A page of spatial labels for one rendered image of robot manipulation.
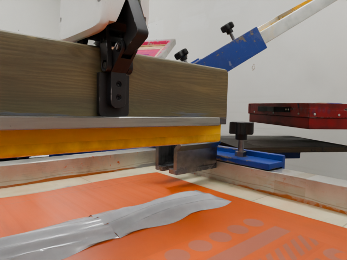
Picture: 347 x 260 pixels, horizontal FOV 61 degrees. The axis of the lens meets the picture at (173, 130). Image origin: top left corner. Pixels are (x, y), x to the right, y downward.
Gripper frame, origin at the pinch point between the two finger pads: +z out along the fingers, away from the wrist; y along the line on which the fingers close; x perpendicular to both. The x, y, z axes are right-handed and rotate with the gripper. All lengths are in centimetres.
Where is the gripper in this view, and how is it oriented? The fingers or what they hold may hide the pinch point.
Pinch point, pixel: (103, 95)
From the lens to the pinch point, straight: 30.3
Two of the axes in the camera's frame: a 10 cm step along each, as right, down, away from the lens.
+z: -0.3, 10.0, 0.7
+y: 6.6, 0.7, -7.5
